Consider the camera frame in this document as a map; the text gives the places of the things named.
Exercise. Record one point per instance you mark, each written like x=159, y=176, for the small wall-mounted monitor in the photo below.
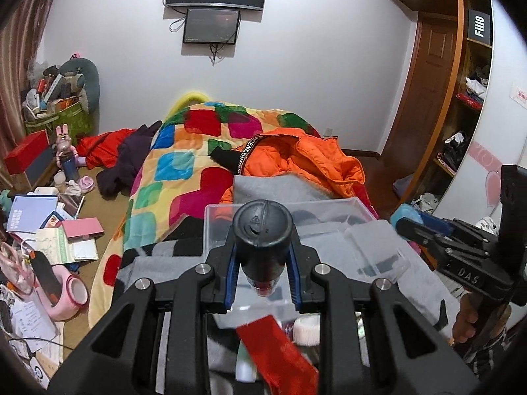
x=211, y=26

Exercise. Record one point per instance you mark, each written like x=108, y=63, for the orange down jacket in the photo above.
x=290, y=151

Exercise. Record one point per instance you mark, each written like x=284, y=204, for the clear plastic storage box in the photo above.
x=346, y=236

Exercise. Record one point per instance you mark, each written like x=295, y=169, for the blue booklet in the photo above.
x=28, y=212

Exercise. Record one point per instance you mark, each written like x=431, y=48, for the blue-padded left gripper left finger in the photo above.
x=231, y=279

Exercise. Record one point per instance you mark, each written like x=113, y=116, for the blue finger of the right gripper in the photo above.
x=406, y=211

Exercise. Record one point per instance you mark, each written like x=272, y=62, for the red jacket on floor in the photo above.
x=101, y=151

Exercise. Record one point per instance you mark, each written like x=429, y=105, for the person's right hand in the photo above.
x=464, y=326

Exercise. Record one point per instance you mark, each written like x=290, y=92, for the black FiiO box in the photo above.
x=479, y=27

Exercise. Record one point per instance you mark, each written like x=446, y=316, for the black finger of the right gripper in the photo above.
x=434, y=238

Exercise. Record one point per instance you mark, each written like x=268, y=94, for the brown wooden door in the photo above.
x=424, y=94

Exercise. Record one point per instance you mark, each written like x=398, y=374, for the colourful patchwork quilt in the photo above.
x=178, y=179

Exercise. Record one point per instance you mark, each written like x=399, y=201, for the pale green white tube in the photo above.
x=245, y=370

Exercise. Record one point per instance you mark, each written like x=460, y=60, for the green bag of clutter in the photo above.
x=68, y=111

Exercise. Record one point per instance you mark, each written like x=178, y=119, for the dark purple garment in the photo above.
x=131, y=154

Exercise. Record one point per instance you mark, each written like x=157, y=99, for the red packet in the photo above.
x=277, y=359

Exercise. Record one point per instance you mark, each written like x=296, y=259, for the wooden open shelf unit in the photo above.
x=461, y=108

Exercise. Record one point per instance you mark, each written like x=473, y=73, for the red rectangular box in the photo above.
x=26, y=152

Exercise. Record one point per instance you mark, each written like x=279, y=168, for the pink notebook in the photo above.
x=82, y=229

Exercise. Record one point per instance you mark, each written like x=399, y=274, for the grey black patterned blanket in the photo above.
x=363, y=338

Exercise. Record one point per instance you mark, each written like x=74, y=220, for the black-capped dark bottle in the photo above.
x=262, y=234

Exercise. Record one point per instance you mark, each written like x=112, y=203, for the pink round device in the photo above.
x=62, y=293

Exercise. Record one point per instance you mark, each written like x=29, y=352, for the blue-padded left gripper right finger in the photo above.
x=294, y=279

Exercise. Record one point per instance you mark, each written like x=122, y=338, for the grey neck pillow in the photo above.
x=83, y=76

